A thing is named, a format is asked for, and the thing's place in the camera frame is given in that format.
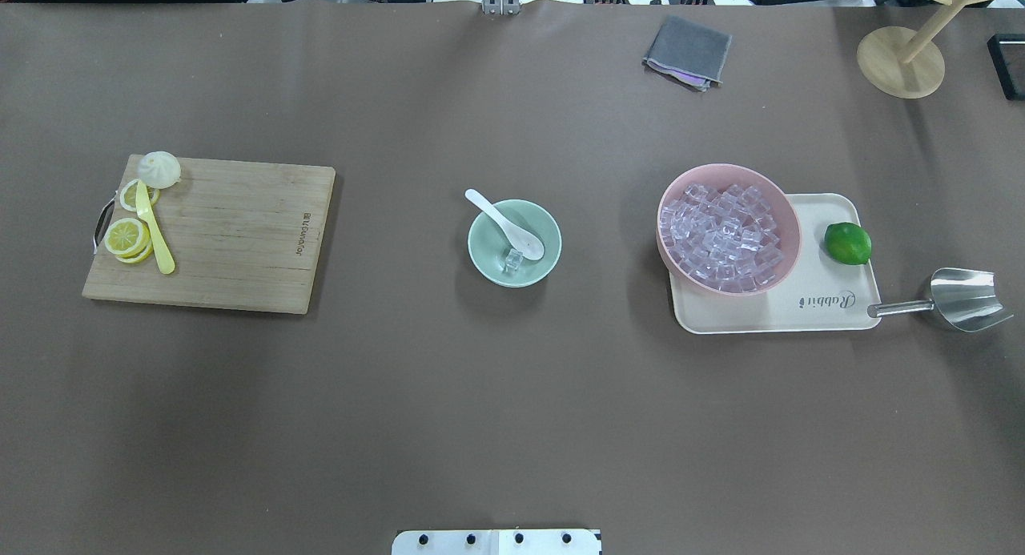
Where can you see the clear ice cube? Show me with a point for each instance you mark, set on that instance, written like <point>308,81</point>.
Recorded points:
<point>512,261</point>

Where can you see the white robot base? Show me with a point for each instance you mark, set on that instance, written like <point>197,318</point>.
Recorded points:
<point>559,540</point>

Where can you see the mint green bowl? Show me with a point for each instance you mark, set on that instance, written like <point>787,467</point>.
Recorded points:
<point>488,247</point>

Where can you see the pile of clear ice cubes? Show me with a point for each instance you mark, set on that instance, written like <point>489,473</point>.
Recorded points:
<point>726,239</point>

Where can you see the pink bowl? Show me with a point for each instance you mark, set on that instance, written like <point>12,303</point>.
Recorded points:
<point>719,176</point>

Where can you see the steel ice scoop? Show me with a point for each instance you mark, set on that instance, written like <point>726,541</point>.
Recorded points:
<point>958,299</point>

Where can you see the wooden cutting board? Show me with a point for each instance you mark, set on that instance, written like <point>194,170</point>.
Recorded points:
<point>244,236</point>

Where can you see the grey folded cloth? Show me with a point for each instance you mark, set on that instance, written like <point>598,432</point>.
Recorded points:
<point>689,52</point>

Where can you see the cream plastic tray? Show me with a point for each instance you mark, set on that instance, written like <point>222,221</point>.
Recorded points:
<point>818,294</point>

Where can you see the green lime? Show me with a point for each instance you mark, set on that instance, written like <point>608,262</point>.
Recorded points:
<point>848,243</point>

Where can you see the yellow plastic knife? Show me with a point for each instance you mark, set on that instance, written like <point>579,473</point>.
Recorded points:
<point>164,258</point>

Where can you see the lemon slice stack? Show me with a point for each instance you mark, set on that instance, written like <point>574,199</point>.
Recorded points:
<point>129,240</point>

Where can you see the lemon slice near bun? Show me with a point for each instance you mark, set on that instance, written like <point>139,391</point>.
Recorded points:
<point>127,196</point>

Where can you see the wooden cup stand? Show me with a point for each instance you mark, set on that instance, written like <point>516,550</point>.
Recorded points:
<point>906,63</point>

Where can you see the black tray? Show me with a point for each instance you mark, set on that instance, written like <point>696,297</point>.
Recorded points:
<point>1007,54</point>

